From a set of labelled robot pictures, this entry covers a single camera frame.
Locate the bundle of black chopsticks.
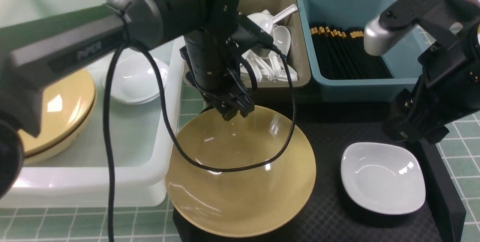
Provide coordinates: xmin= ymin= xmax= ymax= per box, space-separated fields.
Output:
xmin=309 ymin=23 xmax=393 ymax=80

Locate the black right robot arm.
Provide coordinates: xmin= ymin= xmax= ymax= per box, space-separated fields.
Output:
xmin=364 ymin=0 xmax=479 ymax=143

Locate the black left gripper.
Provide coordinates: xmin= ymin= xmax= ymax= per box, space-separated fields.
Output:
xmin=181 ymin=29 xmax=254 ymax=121

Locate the black plastic serving tray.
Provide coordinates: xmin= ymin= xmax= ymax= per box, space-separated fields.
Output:
xmin=172 ymin=102 xmax=466 ymax=242

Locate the white square sauce dish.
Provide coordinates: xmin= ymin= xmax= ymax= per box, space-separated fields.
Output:
xmin=340 ymin=142 xmax=426 ymax=216

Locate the upper stacked yellow bowl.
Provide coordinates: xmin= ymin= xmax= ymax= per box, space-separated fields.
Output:
xmin=18 ymin=69 xmax=97 ymax=159

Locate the brown plastic spoon bin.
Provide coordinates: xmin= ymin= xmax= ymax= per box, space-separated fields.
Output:
xmin=184 ymin=0 xmax=311 ymax=104

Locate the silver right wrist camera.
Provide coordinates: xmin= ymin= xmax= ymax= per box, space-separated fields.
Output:
xmin=363 ymin=0 xmax=449 ymax=57

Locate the pile of white spoons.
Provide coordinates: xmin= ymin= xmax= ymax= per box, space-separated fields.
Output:
xmin=242 ymin=4 xmax=298 ymax=83

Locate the yellow noodle bowl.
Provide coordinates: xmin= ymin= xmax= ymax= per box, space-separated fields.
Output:
xmin=164 ymin=106 xmax=317 ymax=237

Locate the blue plastic chopstick bin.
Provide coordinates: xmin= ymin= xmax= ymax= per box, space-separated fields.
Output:
xmin=297 ymin=0 xmax=429 ymax=102

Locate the stacked yellow bowl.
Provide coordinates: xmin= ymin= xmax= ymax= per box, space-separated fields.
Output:
xmin=24 ymin=93 xmax=98 ymax=165
xmin=18 ymin=69 xmax=97 ymax=159

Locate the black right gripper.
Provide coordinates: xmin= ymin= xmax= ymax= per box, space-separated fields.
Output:
xmin=382 ymin=23 xmax=479 ymax=144

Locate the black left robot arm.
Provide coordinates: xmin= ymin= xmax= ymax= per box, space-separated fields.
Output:
xmin=1 ymin=0 xmax=260 ymax=196

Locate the lower stacked yellow bowl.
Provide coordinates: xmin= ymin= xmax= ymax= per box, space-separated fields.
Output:
xmin=24 ymin=93 xmax=98 ymax=165

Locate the large white plastic tub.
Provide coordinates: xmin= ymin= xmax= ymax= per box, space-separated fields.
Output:
xmin=1 ymin=0 xmax=173 ymax=208

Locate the white sauce dish in tub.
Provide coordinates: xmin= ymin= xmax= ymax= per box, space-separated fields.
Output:
xmin=110 ymin=52 xmax=159 ymax=105

